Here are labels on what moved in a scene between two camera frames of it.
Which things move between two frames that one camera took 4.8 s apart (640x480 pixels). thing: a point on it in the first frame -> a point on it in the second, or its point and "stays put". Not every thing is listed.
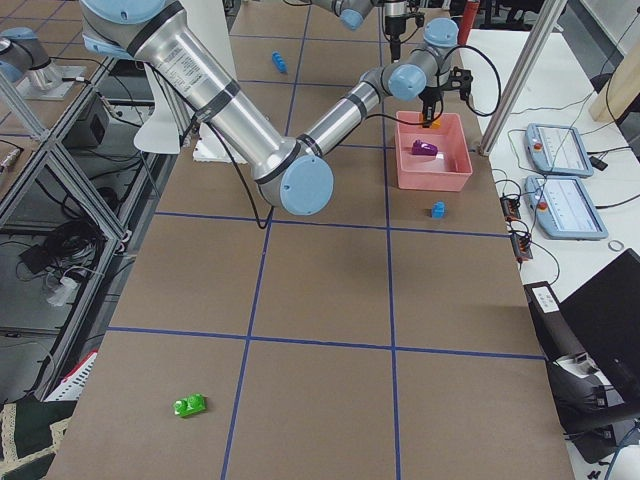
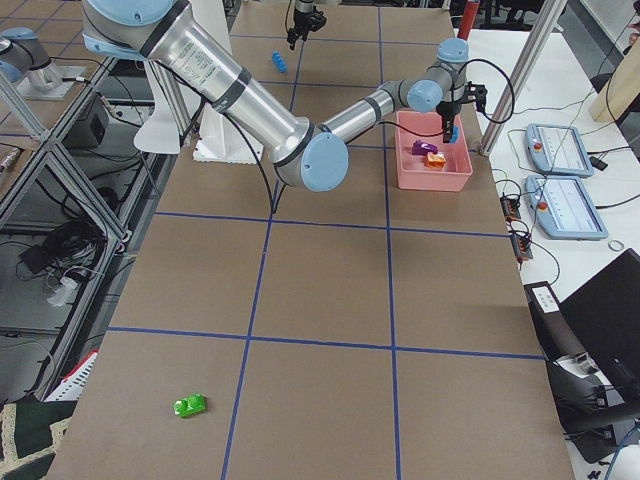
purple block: [420, 148] stays put
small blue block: [438, 209] -> [455, 135]
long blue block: [279, 61] stays put
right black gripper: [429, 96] -> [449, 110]
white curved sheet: [159, 133] stays put
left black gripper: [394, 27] -> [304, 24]
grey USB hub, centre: [510, 208] stays put
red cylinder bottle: [470, 12] stays put
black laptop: [604, 317] stays put
